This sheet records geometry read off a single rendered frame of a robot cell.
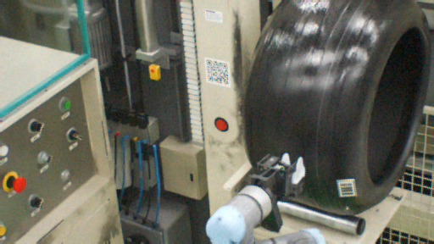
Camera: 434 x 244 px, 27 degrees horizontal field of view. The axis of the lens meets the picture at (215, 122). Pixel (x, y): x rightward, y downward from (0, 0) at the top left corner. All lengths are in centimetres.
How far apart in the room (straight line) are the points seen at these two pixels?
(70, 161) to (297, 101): 72
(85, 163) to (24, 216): 25
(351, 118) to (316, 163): 14
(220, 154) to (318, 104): 54
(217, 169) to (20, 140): 57
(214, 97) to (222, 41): 18
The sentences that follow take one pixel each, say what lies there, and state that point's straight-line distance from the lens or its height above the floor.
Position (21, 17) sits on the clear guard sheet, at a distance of 215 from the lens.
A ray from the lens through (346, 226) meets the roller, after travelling 229.
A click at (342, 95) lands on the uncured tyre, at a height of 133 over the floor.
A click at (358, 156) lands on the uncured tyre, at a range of 206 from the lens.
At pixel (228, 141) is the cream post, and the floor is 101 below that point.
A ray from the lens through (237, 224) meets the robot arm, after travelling 178.
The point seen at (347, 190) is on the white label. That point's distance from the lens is 209.
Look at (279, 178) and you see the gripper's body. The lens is 193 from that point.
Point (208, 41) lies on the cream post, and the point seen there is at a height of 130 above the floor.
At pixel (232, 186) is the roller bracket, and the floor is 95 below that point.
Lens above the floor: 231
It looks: 31 degrees down
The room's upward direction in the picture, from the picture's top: 4 degrees counter-clockwise
